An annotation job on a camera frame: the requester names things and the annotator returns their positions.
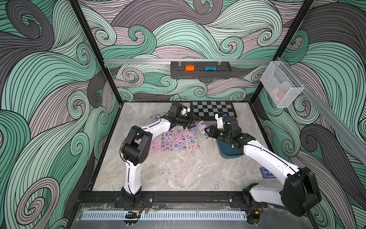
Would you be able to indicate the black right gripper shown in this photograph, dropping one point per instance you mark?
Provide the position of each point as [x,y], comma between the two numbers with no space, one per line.
[212,133]

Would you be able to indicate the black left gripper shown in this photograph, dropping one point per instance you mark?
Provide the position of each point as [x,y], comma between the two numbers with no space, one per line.
[190,119]

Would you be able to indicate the pink sticker sheet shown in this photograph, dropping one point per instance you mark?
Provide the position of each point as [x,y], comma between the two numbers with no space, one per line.
[192,141]
[166,141]
[202,126]
[156,145]
[156,118]
[180,140]

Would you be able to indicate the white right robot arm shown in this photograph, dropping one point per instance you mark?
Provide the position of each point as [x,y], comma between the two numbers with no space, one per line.
[299,191]

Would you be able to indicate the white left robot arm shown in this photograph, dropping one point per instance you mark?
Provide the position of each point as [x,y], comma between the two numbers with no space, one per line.
[135,147]

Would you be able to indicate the teal plastic storage box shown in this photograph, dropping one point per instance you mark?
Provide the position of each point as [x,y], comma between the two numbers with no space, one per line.
[227,151]

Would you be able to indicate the black and grey chessboard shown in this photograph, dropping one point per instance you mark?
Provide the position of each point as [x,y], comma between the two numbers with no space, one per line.
[207,110]

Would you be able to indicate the orange block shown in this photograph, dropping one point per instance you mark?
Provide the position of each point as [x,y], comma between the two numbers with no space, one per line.
[189,68]

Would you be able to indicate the teal block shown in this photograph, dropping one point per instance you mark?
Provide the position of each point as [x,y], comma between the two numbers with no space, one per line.
[210,68]

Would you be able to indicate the blue card deck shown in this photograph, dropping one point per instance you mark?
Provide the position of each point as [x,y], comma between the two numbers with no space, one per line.
[266,174]

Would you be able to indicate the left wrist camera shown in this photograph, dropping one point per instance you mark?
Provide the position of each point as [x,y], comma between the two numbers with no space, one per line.
[185,111]

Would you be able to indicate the black wall-mounted tray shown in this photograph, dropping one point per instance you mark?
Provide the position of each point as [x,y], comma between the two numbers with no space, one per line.
[177,71]

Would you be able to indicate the clear plastic wall holder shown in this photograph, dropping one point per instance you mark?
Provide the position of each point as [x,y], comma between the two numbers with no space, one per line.
[281,83]

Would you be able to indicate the aluminium rail back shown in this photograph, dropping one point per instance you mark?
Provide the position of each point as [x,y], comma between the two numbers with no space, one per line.
[145,61]

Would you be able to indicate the aluminium rail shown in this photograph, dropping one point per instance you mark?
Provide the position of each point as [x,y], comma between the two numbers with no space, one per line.
[315,90]
[145,61]

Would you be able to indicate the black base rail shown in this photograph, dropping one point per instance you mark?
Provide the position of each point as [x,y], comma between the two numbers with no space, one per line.
[160,199]

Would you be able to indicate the white perforated cable duct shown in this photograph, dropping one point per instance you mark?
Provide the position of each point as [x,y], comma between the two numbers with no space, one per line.
[167,215]

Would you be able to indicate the aluminium rail right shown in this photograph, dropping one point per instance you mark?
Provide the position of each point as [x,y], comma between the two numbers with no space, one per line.
[315,90]

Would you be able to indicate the black corner frame post right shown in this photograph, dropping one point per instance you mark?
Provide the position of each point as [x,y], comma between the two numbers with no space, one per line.
[293,28]

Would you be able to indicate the black corner frame post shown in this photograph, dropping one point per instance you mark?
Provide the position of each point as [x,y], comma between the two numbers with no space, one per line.
[293,28]
[88,33]

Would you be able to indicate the black corner frame post left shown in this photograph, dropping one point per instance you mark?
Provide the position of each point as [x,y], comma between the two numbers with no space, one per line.
[88,33]

